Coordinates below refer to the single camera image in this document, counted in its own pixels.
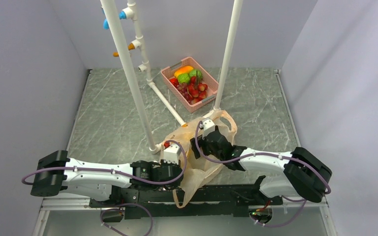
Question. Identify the yellow orange fake mango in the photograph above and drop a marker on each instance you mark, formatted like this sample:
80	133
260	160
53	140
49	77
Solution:
183	70

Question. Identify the translucent orange plastic bag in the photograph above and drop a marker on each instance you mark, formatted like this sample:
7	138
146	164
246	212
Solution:
199	171

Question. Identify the blue plastic faucet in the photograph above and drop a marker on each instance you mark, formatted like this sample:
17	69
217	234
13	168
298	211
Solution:
122	15

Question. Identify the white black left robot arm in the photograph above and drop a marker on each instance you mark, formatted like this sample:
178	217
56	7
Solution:
57	173

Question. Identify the orange brass faucet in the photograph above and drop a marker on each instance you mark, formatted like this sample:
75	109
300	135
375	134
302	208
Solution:
130	48

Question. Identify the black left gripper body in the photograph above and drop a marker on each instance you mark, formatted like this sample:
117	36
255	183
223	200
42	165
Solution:
164	164

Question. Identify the green fake custard apple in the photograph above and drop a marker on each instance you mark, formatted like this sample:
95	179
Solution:
197	74

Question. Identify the red fake strawberry bunch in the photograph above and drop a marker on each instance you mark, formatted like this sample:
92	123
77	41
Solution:
198	90

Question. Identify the pink perforated plastic basket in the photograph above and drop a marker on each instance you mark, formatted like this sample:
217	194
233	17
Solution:
212	84

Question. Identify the red fake grape bunch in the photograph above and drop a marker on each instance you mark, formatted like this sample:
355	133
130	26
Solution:
183	90

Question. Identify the red fake fruit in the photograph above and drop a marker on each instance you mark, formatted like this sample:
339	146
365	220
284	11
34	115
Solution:
174	81

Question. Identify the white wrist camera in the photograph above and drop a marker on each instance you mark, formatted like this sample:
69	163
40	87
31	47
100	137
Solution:
207	126
171	153

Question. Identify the white PVC pipe frame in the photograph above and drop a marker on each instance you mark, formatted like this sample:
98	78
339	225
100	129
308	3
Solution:
118	35

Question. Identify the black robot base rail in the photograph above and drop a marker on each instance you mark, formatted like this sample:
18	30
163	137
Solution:
236	200

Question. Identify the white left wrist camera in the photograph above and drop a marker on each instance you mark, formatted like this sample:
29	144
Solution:
171	153

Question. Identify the green fake fruit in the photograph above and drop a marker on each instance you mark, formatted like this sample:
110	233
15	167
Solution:
184	78

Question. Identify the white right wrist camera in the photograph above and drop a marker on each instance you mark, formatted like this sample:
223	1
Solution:
207	126

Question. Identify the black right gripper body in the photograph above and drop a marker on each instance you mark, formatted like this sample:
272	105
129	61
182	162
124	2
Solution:
207	150

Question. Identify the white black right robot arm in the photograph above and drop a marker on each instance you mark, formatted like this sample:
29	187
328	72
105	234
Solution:
297	172

